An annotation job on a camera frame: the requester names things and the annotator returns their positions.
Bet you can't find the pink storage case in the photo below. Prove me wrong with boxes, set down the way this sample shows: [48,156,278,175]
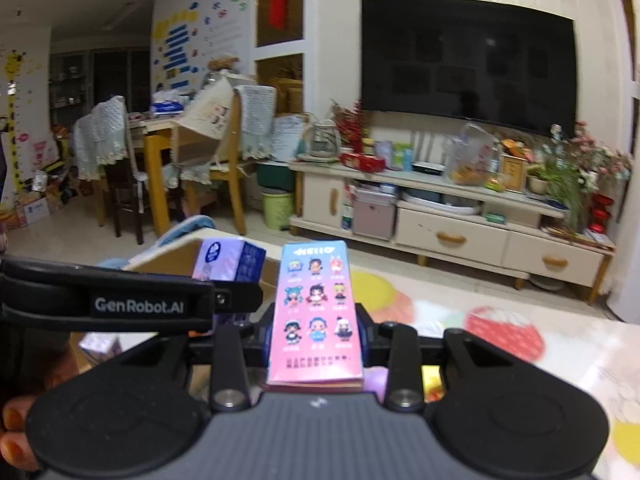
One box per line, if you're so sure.
[352,192,397,240]

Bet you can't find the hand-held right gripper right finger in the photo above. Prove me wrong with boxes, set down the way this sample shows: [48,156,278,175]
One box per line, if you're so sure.
[356,305,556,413]

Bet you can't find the white round basin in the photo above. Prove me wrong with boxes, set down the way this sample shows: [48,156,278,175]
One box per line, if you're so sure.
[397,187,483,216]

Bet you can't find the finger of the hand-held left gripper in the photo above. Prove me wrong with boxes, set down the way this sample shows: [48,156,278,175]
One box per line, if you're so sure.
[212,280,264,314]

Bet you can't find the white standing air conditioner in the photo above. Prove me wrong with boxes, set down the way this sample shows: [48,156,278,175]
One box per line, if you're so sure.
[605,35,640,321]

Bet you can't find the person's left hand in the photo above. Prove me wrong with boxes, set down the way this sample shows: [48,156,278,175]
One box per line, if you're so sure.
[0,391,43,471]

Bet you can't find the pink artificial flowers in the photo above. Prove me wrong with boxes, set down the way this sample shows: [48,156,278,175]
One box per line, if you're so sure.
[542,121,633,186]

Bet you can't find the white round floor object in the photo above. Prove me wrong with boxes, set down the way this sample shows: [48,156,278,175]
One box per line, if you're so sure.
[530,275,566,293]

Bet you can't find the framed certificate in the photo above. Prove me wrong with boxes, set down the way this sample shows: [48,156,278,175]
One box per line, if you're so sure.
[501,152,528,192]

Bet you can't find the white printed paper bag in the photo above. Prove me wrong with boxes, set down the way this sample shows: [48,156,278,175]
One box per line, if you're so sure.
[271,114,313,161]

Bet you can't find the yellow wooden chair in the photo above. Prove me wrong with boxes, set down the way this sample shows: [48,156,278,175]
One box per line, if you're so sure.
[170,90,248,236]

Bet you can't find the pink cartoon figure box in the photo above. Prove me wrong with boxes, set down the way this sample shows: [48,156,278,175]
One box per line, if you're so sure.
[265,240,366,393]

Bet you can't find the white antenna router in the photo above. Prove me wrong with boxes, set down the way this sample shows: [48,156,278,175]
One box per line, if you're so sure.
[410,130,447,176]

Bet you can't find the pale chair cover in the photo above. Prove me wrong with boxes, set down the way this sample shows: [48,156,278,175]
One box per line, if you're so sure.
[90,95,128,166]
[74,114,106,181]

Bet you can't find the cream television cabinet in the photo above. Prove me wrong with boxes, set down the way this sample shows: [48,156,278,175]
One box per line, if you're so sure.
[289,160,617,306]

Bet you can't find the clear plastic bag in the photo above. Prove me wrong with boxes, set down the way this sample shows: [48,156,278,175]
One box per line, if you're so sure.
[444,122,501,186]

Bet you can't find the colourful wall poster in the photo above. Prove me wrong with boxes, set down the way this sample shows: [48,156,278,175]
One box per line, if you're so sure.
[150,0,253,106]

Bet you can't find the green potted plant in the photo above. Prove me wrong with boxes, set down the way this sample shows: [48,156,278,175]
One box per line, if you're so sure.
[527,157,596,231]

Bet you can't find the glass jar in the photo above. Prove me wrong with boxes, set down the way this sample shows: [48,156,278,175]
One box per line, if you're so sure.
[205,57,241,91]

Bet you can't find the red snack box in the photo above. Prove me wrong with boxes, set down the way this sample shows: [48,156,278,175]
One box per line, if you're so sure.
[340,152,387,171]

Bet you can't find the red vase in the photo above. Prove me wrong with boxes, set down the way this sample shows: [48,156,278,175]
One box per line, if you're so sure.
[590,194,613,231]

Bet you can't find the dark green storage box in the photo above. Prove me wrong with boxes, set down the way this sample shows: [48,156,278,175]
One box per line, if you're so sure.
[256,160,296,193]

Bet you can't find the dark wooden chair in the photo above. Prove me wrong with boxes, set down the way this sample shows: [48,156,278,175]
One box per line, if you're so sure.
[102,160,151,246]

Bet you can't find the red berry bouquet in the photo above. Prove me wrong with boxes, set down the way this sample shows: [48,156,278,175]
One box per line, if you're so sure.
[330,100,373,153]

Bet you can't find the giraffe height chart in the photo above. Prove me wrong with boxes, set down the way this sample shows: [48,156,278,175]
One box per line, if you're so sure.
[0,47,31,201]

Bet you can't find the white cardboard carton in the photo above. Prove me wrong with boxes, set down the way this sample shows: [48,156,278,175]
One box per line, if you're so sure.
[17,197,51,226]

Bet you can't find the cartoon bear tissue pack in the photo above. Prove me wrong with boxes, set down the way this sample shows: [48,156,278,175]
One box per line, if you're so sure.
[192,239,267,283]

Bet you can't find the light green trash bin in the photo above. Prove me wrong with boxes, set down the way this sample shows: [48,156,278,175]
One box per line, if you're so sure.
[262,190,296,231]

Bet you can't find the green white carton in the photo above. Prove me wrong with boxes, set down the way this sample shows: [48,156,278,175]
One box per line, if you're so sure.
[392,142,415,170]

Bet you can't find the green printed cardboard box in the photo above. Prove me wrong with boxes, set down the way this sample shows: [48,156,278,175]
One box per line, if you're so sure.
[70,232,283,396]

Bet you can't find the glass teapot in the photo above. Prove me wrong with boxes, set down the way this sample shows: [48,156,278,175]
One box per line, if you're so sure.
[299,119,343,161]

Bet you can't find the black flat television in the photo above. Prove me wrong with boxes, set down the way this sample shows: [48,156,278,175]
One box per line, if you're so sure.
[361,0,578,138]

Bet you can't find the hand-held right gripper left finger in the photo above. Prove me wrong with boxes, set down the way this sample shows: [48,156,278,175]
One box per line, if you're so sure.
[100,317,275,413]

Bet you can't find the cream tote bag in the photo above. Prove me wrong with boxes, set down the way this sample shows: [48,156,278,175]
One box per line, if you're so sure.
[179,72,236,138]

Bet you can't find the floral printed tablecloth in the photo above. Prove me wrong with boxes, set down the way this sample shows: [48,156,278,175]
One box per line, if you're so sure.
[210,232,640,480]

